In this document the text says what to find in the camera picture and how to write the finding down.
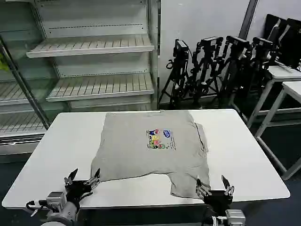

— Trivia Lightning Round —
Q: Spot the white metal shelf rack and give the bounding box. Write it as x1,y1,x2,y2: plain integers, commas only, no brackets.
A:
25,0,162,113

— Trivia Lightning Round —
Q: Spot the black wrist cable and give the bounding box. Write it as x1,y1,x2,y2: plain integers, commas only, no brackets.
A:
25,199,49,217
203,204,227,226

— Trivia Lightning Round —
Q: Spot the grey printed t-shirt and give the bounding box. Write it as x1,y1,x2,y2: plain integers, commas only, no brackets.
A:
90,110,212,199

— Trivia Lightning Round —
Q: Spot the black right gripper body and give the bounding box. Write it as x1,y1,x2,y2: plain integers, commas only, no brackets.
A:
203,191,234,217

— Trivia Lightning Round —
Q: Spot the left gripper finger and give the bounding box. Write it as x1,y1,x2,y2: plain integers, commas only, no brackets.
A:
85,168,102,189
64,168,79,185

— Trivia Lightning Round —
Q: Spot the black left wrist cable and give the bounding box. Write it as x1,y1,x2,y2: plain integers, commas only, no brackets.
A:
25,199,49,217

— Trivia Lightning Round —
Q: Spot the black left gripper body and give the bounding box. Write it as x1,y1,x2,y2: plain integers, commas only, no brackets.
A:
64,180,94,209

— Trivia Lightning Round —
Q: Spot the black monitor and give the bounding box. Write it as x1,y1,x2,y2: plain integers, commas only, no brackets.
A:
278,18,301,70
265,13,288,48

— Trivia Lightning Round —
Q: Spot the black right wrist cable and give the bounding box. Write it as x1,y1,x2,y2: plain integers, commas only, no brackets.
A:
203,204,227,226

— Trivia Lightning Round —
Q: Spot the black camera tripod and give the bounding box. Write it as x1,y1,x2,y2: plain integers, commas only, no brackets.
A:
158,39,191,110
249,37,281,97
188,36,224,108
218,35,255,110

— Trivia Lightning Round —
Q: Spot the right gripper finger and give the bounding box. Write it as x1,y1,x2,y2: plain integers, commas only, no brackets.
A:
195,178,212,199
221,175,235,196

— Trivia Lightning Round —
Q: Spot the glass-sided display shelf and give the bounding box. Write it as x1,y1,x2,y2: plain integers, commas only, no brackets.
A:
0,0,50,163

